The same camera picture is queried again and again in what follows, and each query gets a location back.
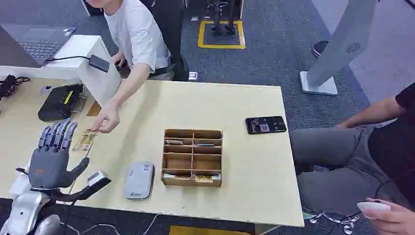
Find chrome chair base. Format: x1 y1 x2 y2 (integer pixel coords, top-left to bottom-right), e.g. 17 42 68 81
307 211 361 235

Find person in white top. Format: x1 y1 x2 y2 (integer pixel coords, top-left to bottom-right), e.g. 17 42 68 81
85 0 178 134

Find dark round floor object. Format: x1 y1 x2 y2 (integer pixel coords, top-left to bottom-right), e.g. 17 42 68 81
311 39 330 59

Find grey laptop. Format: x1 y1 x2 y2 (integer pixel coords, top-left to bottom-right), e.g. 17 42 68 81
0 23 77 69

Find white cable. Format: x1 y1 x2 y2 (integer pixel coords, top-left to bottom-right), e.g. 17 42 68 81
61 212 161 235

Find person's left hand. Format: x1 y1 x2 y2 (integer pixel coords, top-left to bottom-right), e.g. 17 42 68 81
92 101 121 134

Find white card in box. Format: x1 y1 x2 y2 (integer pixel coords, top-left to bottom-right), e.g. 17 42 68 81
163 173 192 181

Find white side desk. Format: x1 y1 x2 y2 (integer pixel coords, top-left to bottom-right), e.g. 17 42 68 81
0 34 122 107

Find seated person's hand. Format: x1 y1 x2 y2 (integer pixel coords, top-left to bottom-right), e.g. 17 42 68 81
366 198 415 235

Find yellow floor tape square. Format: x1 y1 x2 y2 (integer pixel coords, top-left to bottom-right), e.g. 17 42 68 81
197 20 246 50

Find grey card reader device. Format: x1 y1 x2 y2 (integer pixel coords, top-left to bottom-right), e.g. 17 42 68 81
124 162 156 200

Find person's right hand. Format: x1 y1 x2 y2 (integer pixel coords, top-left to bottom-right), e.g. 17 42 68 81
111 49 128 71

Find white handheld controller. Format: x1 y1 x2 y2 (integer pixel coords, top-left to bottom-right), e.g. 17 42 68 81
356 201 392 220

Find black smartphone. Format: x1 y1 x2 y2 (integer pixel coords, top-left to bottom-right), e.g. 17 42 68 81
245 116 288 135

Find person in dark top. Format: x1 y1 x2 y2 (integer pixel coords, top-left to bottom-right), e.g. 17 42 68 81
288 82 415 235

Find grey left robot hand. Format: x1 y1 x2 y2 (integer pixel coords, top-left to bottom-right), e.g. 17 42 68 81
28 118 91 191

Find black box device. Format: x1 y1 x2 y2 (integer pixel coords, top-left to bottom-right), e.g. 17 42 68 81
37 83 85 123

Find wooden compartment card box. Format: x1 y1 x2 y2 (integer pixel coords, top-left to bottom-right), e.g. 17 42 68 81
161 128 224 188

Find grey floor stand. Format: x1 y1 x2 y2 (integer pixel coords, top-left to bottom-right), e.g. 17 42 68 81
299 0 379 96

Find black power adapter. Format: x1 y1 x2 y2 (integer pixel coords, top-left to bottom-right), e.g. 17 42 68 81
88 54 111 73

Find black cable bundle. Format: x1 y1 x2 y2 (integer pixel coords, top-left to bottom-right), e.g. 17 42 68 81
0 74 31 102

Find gold printed card in box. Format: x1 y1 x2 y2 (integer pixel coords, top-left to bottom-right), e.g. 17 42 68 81
194 174 222 185

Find black robot legs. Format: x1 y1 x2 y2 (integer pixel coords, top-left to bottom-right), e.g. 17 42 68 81
207 0 242 36

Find black adapter cable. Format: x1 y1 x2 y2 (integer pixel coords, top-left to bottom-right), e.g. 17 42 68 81
45 55 91 63

